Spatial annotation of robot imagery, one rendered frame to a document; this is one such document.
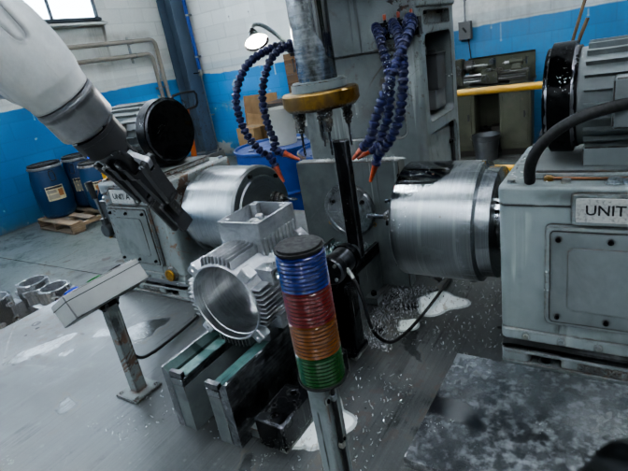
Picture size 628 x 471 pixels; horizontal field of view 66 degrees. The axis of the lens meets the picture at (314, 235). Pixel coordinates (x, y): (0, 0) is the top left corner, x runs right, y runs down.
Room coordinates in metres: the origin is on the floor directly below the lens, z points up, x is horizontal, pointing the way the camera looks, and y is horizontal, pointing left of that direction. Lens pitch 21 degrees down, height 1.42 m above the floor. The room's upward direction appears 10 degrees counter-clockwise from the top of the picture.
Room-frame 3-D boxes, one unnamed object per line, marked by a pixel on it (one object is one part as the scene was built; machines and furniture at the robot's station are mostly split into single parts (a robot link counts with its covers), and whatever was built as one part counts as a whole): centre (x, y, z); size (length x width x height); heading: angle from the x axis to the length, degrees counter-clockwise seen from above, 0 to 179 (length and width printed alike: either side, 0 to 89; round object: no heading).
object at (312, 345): (0.52, 0.02, 1.10); 0.06 x 0.06 x 0.04
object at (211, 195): (1.34, 0.24, 1.04); 0.37 x 0.25 x 0.25; 55
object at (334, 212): (1.21, -0.10, 1.01); 0.15 x 0.02 x 0.15; 55
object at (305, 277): (0.52, 0.02, 1.19); 0.06 x 0.06 x 0.04
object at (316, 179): (1.26, -0.14, 0.97); 0.30 x 0.11 x 0.34; 55
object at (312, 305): (0.52, 0.02, 1.14); 0.06 x 0.06 x 0.04
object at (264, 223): (0.92, 0.11, 1.11); 0.12 x 0.11 x 0.07; 146
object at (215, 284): (0.89, 0.13, 1.01); 0.20 x 0.19 x 0.19; 146
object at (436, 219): (0.94, -0.32, 1.04); 0.41 x 0.25 x 0.25; 55
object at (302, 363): (0.52, 0.02, 1.05); 0.06 x 0.06 x 0.04
